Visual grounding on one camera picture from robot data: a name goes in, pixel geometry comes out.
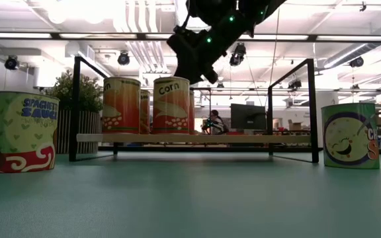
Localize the green plant in striped pot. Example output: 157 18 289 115
44 69 108 155

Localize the orange corn can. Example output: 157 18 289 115
101 76 142 135
152 76 191 135

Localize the cardboard box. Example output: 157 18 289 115
288 118 304 132

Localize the green chicken soup can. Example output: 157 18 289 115
320 102 381 170

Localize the tall orange pineapple can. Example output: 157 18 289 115
189 89 196 135

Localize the person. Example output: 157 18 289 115
204 109 230 136

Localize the black monitor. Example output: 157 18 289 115
230 103 267 131

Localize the wooden shelf black metal frame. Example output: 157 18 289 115
68 56 319 164

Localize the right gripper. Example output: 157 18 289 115
165 22 245 86

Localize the black rail with light strips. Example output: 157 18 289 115
0 30 381 43

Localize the spaghetti sauce can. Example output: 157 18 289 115
0 91 61 174

